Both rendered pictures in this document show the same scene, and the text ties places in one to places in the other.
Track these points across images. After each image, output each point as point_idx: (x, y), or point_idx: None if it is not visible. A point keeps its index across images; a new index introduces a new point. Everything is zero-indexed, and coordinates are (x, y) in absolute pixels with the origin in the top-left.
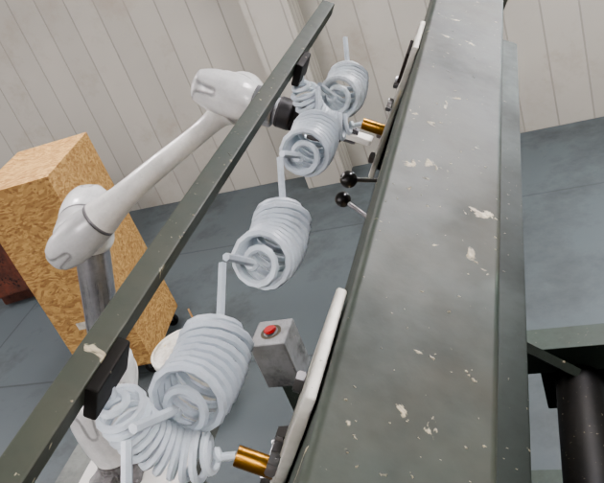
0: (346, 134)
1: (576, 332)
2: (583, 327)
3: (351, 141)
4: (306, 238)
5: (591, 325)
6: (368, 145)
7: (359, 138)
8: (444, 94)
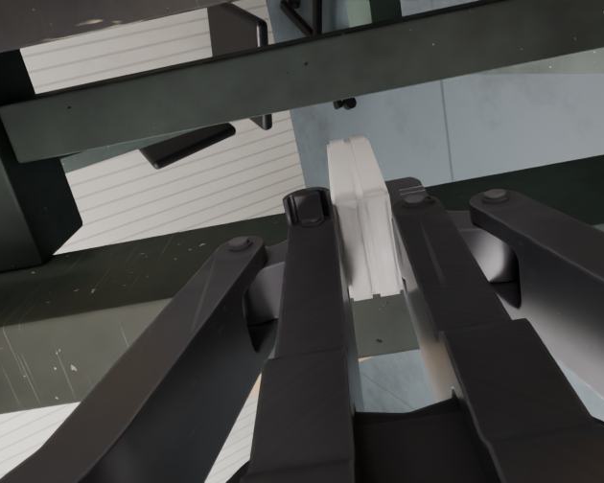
0: (340, 190)
1: None
2: (599, 65)
3: (400, 188)
4: None
5: (588, 69)
6: (357, 137)
7: (335, 160)
8: None
